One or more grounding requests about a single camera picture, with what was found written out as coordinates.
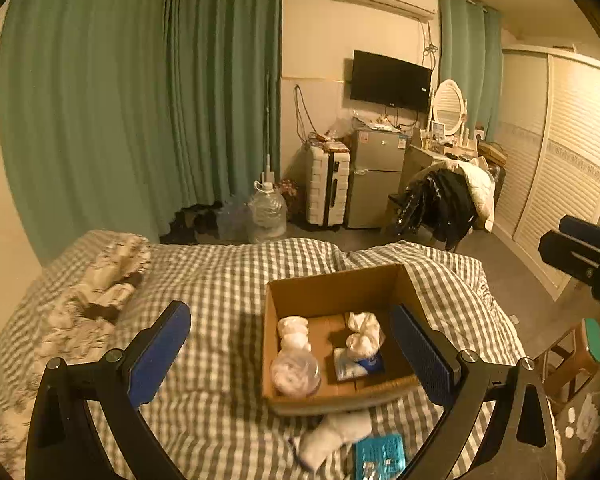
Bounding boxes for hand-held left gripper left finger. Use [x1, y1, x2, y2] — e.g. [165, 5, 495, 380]
[25, 300, 193, 480]

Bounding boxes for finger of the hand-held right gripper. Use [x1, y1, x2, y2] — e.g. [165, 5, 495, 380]
[559, 214, 600, 257]
[538, 230, 600, 287]

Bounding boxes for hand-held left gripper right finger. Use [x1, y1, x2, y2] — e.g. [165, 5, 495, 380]
[390, 302, 564, 480]

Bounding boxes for brown cardboard box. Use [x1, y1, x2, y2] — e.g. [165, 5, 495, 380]
[261, 263, 434, 417]

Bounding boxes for blue patterned packet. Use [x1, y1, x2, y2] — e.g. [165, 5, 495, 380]
[353, 432, 409, 480]

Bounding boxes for white sock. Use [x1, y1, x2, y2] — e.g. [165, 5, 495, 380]
[289, 409, 374, 472]

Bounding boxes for wooden stool with green cushion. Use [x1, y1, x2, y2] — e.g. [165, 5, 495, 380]
[542, 317, 600, 413]

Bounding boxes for white crumpled bag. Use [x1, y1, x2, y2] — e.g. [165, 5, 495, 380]
[344, 311, 385, 361]

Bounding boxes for blue tissue pack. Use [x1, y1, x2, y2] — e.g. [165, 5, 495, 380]
[332, 347, 385, 382]

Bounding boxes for white louvered wardrobe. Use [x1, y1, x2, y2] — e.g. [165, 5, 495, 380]
[489, 45, 600, 297]

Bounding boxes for grey checkered blanket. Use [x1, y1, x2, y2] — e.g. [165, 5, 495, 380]
[0, 230, 567, 480]

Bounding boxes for floral patterned cloth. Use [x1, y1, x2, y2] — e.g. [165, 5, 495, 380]
[29, 233, 152, 361]

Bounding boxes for white patterned bag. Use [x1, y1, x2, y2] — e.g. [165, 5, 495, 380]
[563, 389, 600, 443]

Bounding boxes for white puffy jacket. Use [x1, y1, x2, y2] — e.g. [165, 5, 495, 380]
[419, 156, 496, 234]

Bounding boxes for clear plastic lidded cup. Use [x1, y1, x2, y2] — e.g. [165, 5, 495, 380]
[270, 348, 323, 396]

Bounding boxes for white rolled socks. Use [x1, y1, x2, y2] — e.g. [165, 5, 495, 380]
[277, 315, 312, 354]

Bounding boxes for black jacket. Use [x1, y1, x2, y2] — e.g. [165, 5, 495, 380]
[387, 167, 479, 252]

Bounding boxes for small clear water jug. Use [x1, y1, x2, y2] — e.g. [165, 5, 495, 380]
[215, 200, 251, 242]

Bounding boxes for large clear water jug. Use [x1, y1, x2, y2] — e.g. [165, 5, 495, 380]
[247, 180, 288, 245]

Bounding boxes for wooden dressing table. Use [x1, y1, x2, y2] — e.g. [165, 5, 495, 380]
[403, 127, 481, 192]

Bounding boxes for silver small fridge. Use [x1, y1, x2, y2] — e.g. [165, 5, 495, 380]
[344, 128, 414, 230]

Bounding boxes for white oval mirror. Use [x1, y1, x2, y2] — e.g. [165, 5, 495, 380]
[431, 78, 469, 137]

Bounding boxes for white suitcase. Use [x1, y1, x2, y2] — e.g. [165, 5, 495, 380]
[305, 142, 352, 227]

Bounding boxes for floral bag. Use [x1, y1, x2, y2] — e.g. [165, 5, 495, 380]
[278, 178, 307, 222]

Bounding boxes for narrow green curtain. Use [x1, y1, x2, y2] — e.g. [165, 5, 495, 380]
[437, 0, 504, 144]

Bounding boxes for clear plastic bag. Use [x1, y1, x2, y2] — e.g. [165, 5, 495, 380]
[324, 114, 357, 142]

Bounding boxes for wide green curtain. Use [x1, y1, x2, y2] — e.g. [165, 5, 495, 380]
[0, 0, 284, 262]

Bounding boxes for black wall television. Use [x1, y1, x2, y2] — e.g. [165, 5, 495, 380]
[350, 50, 433, 114]

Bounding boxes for dark wall cable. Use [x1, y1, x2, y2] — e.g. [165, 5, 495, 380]
[293, 83, 322, 142]

